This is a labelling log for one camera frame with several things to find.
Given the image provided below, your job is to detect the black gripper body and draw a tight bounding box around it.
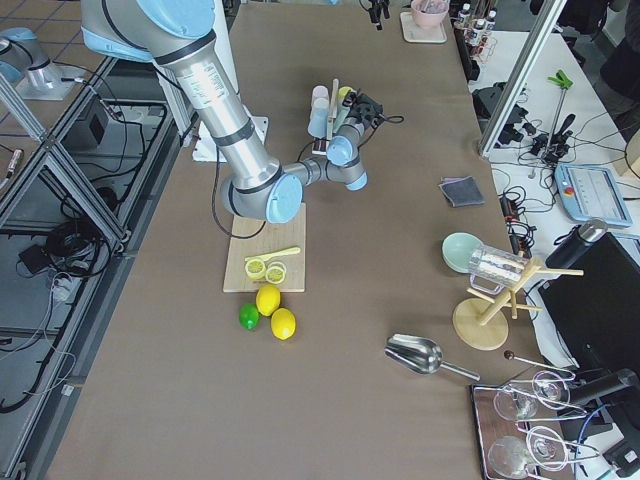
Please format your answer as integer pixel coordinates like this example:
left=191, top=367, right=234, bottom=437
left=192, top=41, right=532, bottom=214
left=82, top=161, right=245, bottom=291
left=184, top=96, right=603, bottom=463
left=345, top=111, right=375, bottom=133
left=367, top=0, right=389, bottom=15

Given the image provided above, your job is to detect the pink plastic cup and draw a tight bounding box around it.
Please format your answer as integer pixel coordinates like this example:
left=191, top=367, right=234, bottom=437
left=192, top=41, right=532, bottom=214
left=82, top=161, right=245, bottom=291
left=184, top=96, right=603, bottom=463
left=311, top=85, right=329, bottom=106

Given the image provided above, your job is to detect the green plastic cup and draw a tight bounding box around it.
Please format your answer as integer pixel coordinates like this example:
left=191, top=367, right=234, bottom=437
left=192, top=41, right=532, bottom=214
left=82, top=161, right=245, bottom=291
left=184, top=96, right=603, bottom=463
left=333, top=104, right=350, bottom=133

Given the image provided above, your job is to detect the yellow plastic cup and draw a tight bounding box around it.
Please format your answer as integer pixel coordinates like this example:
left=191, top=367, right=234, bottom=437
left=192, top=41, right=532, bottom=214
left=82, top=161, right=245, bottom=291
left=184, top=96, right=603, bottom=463
left=338, top=86, right=352, bottom=100

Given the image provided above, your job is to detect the light blue plastic cup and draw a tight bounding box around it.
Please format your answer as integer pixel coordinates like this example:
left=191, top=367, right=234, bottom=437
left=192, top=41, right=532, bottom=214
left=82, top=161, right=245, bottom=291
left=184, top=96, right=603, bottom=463
left=307, top=107, right=328, bottom=138

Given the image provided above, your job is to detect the cream plastic tray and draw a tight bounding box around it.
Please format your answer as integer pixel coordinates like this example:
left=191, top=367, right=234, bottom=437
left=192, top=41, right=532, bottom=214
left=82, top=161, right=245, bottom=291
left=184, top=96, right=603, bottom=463
left=400, top=11, right=447, bottom=44

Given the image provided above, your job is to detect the pink bowl with ice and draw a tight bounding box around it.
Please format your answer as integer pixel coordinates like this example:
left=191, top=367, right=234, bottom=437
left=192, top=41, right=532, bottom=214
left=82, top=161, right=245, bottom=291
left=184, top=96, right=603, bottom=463
left=410, top=0, right=449, bottom=28

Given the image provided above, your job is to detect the grey folded cloth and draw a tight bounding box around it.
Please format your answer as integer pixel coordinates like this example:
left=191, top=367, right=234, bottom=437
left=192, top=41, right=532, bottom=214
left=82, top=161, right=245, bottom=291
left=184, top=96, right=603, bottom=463
left=439, top=176, right=485, bottom=208

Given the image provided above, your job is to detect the wooden cutting board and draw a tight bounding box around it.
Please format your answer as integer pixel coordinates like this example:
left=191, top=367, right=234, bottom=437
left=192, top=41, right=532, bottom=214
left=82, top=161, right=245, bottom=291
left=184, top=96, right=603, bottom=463
left=223, top=203, right=306, bottom=293

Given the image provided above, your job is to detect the yellow plastic knife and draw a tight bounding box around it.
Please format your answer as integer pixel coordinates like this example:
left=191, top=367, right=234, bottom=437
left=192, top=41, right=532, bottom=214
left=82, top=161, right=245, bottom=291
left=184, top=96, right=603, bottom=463
left=244, top=246, right=301, bottom=262

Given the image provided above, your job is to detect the green ceramic bowl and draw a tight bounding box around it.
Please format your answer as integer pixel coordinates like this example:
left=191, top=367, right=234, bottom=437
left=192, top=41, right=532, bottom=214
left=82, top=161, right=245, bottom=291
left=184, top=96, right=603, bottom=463
left=441, top=232, right=484, bottom=274

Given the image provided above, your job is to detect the lemon slice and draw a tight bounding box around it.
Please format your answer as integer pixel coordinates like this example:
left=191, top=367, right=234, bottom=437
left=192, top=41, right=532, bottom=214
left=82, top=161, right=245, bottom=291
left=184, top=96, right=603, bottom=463
left=244, top=258, right=267, bottom=281
left=264, top=261, right=287, bottom=285

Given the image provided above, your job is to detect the yellow lemon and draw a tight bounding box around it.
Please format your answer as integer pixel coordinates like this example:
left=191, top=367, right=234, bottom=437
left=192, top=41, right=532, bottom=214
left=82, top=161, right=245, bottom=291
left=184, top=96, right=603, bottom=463
left=271, top=308, right=297, bottom=340
left=256, top=284, right=281, bottom=317

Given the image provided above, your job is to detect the glass pitcher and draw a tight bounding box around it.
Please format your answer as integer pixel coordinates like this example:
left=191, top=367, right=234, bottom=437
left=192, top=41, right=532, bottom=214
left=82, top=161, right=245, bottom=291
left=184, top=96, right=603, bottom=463
left=468, top=244, right=529, bottom=295

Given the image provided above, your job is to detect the green lime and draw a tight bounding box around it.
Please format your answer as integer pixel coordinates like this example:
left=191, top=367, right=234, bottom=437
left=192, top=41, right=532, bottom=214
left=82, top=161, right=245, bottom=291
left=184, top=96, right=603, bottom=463
left=238, top=303, right=261, bottom=330

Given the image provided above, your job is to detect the blue teach pendant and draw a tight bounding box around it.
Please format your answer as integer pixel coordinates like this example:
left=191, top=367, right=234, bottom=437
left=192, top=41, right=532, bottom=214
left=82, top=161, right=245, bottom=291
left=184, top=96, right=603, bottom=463
left=554, top=164, right=633, bottom=228

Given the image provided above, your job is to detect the wooden mug tree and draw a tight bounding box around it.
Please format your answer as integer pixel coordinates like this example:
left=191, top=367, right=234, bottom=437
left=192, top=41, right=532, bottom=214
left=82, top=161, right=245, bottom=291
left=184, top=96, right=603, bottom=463
left=452, top=258, right=584, bottom=351

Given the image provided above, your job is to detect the metal scoop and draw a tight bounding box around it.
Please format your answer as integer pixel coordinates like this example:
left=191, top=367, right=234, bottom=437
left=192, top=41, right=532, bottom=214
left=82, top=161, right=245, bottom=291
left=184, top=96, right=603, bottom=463
left=384, top=333, right=481, bottom=382

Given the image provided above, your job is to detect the black water bottle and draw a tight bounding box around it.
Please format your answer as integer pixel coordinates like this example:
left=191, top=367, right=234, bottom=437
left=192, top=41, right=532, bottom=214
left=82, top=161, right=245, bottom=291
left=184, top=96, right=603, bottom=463
left=545, top=218, right=608, bottom=269

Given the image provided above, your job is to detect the black computer monitor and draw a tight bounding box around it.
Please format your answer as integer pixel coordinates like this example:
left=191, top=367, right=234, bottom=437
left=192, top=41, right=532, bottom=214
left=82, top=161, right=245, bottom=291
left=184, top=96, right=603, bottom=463
left=539, top=233, right=639, bottom=372

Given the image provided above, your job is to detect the wine glass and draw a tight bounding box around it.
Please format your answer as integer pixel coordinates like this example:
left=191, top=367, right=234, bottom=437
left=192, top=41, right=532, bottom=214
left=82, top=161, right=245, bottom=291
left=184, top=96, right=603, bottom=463
left=488, top=436, right=534, bottom=479
left=525, top=425, right=568, bottom=471
left=493, top=387, right=538, bottom=422
left=531, top=370, right=570, bottom=410

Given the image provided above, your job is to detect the dark tray with glasses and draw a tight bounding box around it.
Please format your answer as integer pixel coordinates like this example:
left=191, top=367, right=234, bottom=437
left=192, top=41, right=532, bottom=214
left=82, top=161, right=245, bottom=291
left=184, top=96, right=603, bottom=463
left=470, top=380, right=600, bottom=479

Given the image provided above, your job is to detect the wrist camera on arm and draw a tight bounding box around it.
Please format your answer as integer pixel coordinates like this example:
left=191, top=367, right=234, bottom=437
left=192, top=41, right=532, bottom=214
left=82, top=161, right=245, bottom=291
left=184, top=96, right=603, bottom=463
left=349, top=93, right=383, bottom=123

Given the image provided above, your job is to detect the white wire cup holder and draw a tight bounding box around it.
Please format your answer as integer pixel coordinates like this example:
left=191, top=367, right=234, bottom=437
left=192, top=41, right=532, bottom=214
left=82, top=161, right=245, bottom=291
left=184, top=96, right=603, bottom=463
left=307, top=78, right=342, bottom=155

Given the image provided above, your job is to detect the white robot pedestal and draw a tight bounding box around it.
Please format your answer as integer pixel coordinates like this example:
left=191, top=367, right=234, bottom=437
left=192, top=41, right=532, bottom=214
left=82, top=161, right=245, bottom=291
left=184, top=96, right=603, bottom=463
left=178, top=1, right=254, bottom=147

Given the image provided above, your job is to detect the aluminium frame post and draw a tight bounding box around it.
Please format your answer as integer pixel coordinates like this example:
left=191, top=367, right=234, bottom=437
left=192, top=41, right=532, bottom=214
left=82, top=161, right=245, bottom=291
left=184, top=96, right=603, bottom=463
left=478, top=0, right=567, bottom=160

